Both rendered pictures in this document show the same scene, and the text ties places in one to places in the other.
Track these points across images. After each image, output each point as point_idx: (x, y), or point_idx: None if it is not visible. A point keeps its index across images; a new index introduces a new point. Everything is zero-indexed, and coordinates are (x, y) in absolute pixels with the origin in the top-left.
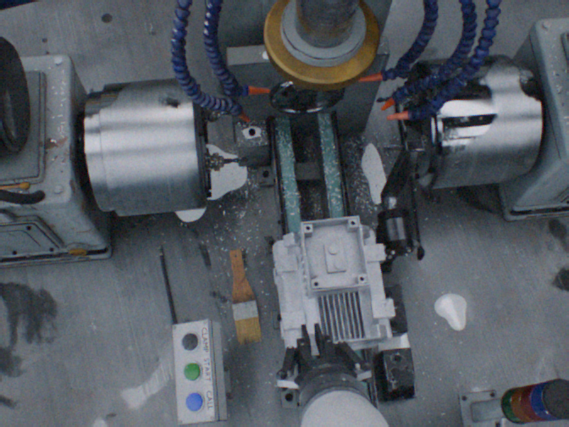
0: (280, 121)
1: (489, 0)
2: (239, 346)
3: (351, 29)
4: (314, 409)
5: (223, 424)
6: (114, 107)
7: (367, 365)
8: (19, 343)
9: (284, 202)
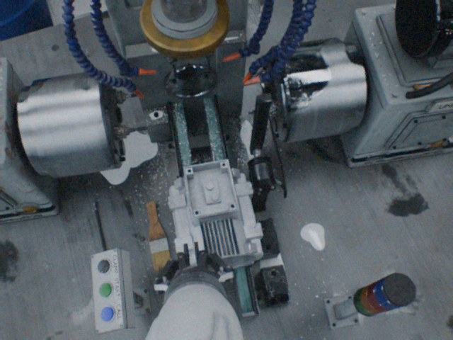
0: (176, 105)
1: None
2: (155, 273)
3: (204, 6)
4: (167, 301)
5: (144, 333)
6: (39, 92)
7: (229, 267)
8: None
9: (181, 162)
